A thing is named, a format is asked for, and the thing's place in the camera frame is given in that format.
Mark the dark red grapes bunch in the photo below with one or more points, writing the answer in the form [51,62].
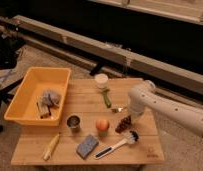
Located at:
[124,124]

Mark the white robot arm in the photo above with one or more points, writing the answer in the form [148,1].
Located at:
[143,95]

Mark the white paper cup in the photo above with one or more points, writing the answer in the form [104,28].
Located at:
[101,80]

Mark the small metal cup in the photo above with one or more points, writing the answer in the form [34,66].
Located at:
[73,122]

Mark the metal fork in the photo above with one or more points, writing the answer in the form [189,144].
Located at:
[118,109]

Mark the orange fruit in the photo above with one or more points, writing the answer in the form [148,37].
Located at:
[102,124]

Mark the wooden folding table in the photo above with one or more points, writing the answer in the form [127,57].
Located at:
[85,101]

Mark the grey crumpled cloth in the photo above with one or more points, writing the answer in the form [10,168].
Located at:
[51,98]

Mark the white dish brush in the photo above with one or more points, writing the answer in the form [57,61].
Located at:
[130,138]

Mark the wooden block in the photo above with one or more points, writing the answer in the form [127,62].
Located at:
[43,110]

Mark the yellow plastic bin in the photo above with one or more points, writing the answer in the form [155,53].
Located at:
[23,107]

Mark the blue grey sponge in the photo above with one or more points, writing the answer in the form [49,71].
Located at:
[87,146]

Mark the yellow banana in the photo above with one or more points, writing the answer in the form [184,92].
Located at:
[50,148]

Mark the black tripod stand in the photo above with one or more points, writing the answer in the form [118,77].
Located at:
[8,60]

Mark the green handled peeler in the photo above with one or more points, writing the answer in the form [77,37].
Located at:
[106,98]

